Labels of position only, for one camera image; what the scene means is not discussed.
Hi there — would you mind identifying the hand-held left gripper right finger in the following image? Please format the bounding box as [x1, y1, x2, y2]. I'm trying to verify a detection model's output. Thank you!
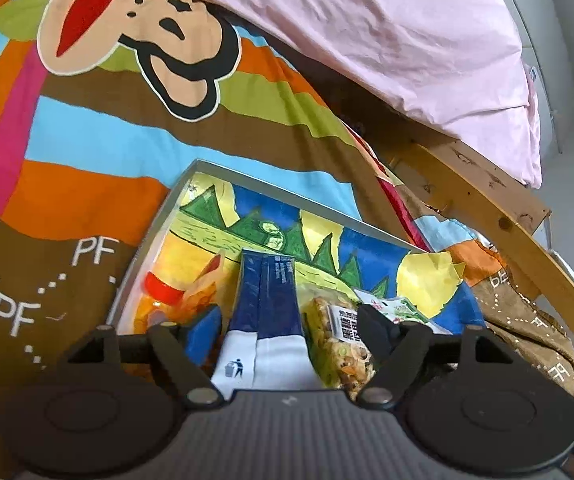
[356, 305, 514, 407]

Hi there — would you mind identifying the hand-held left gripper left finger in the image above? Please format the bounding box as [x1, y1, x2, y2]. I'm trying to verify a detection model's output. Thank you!
[67, 305, 224, 407]

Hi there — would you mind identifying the white green tofu packet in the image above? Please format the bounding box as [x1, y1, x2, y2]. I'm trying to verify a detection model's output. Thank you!
[352, 287, 441, 336]

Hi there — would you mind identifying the clear mixed nut packet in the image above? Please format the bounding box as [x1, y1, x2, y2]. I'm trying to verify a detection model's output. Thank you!
[303, 296, 376, 402]

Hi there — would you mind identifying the orange snack packet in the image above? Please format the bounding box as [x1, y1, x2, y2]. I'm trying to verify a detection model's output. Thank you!
[144, 254, 228, 332]

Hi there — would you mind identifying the blue white snack packet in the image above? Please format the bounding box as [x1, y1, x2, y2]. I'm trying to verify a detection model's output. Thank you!
[212, 249, 320, 395]

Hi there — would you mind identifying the grey tray box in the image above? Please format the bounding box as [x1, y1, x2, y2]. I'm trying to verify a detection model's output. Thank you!
[107, 158, 488, 342]

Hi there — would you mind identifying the brown monkey print quilt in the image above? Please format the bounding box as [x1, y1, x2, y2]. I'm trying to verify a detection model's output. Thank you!
[0, 0, 574, 423]

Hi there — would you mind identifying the pink bed sheet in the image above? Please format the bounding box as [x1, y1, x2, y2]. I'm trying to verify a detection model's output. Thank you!
[17, 0, 543, 189]

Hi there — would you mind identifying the wooden bed frame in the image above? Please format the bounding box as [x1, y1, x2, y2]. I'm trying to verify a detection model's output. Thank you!
[382, 125, 574, 382]

